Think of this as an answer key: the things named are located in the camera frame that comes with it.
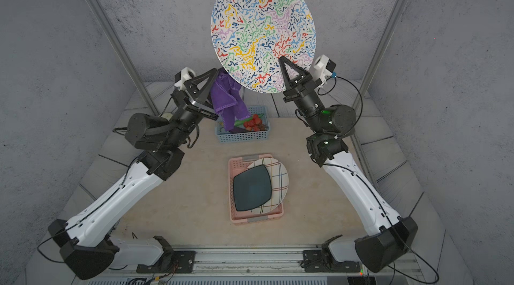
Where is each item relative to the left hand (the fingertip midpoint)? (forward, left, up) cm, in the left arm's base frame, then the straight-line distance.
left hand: (218, 78), depth 40 cm
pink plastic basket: (+17, +3, -59) cm, 62 cm away
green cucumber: (+48, +2, -60) cm, 77 cm away
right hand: (+5, -12, 0) cm, 13 cm away
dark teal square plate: (+8, -4, -63) cm, 64 cm away
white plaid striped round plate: (+6, -16, -54) cm, 57 cm away
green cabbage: (+52, +46, -58) cm, 90 cm away
